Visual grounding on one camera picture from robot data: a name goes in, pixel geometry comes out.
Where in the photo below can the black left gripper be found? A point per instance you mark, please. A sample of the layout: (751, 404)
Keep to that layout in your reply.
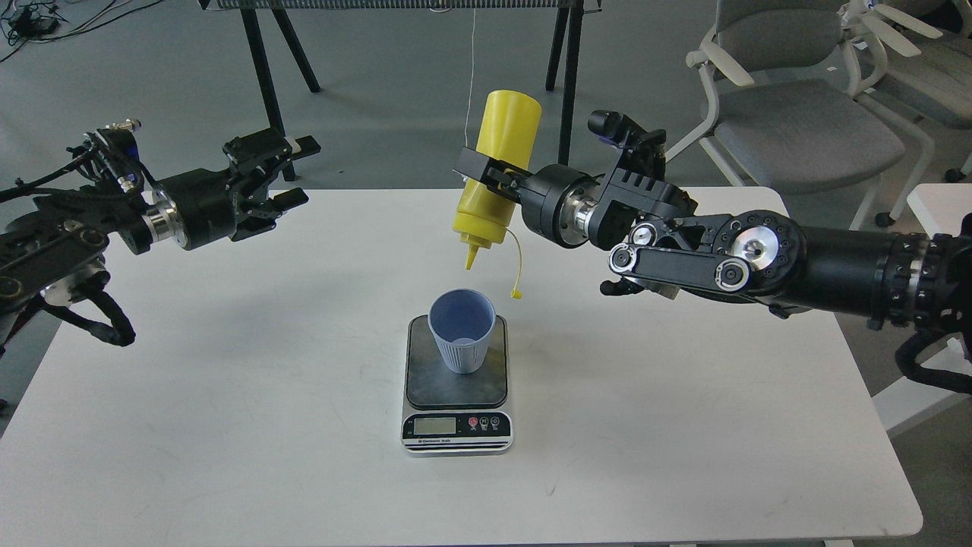
(203, 206)

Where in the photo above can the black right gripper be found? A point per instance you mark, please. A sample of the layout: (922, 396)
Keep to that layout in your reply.
(556, 202)

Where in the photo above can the yellow squeeze bottle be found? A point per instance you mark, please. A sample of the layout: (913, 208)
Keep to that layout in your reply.
(508, 131)

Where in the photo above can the blue plastic cup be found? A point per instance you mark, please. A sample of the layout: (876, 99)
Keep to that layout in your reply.
(462, 322)

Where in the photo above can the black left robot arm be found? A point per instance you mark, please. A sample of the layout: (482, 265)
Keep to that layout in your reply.
(53, 258)

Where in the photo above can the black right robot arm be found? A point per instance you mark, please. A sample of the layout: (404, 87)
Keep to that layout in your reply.
(658, 242)

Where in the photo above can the digital kitchen scale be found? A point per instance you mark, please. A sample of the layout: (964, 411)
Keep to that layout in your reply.
(450, 414)

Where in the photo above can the black legged table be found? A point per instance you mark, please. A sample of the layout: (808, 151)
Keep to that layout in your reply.
(564, 49)

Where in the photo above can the grey office chair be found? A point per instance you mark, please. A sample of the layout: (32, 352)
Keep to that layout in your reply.
(803, 136)
(889, 49)

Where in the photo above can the white side table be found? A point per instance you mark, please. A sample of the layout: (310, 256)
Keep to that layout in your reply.
(940, 208)

